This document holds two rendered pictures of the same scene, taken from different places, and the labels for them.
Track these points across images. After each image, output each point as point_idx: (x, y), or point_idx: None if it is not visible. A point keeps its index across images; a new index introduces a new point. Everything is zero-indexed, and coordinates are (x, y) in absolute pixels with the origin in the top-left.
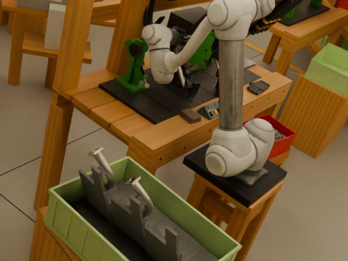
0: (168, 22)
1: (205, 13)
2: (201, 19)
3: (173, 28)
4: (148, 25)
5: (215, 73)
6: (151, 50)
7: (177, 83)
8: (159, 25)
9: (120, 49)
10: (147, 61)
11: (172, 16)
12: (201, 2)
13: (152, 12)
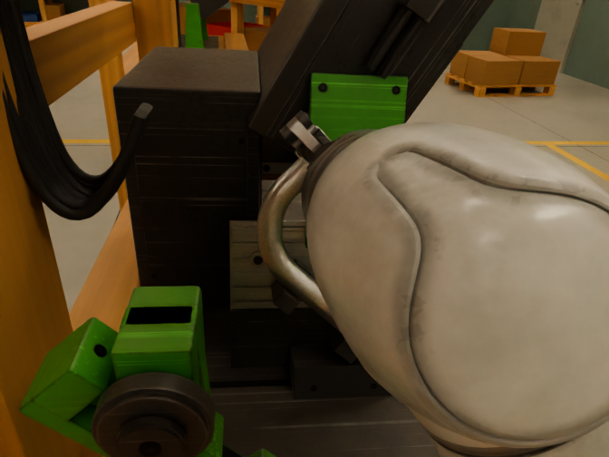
0: (120, 137)
1: (206, 55)
2: (303, 50)
3: (293, 133)
4: (449, 202)
5: (291, 218)
6: (537, 448)
7: (348, 354)
8: (507, 137)
9: (1, 429)
10: (98, 317)
11: (132, 102)
12: (117, 51)
13: (51, 118)
